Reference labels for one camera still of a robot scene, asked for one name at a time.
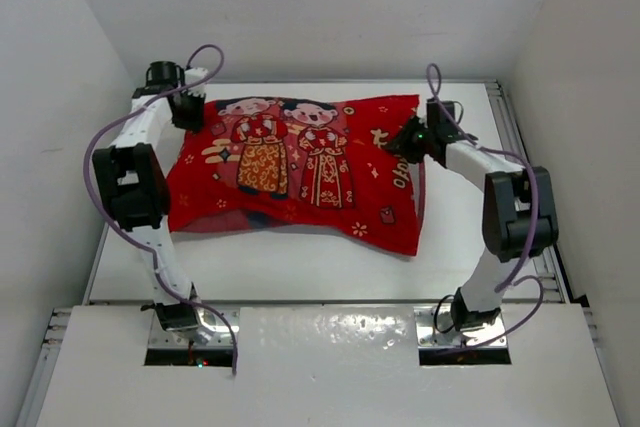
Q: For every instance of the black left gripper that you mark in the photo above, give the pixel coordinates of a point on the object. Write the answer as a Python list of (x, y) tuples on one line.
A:
[(196, 124)]

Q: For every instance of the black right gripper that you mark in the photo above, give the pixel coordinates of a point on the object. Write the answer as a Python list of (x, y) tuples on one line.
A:
[(403, 145)]

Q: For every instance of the red patterned pillowcase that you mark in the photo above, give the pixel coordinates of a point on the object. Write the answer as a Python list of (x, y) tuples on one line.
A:
[(276, 160)]

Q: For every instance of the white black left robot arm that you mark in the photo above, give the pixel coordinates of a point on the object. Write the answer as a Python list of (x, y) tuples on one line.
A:
[(135, 195)]

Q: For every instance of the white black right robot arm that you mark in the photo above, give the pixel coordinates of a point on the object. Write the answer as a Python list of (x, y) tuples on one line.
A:
[(519, 219)]

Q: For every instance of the white front cover board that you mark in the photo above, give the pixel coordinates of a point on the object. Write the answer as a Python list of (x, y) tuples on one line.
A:
[(321, 366)]

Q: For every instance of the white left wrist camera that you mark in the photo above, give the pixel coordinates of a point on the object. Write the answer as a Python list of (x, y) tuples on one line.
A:
[(196, 80)]

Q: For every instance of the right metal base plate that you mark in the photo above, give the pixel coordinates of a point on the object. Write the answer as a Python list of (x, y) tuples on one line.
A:
[(440, 333)]

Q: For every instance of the metal base plate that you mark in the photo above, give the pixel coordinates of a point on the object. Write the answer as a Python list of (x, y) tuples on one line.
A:
[(440, 333), (217, 336)]

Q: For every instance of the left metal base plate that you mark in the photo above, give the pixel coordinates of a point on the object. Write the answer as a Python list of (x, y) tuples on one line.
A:
[(217, 336)]

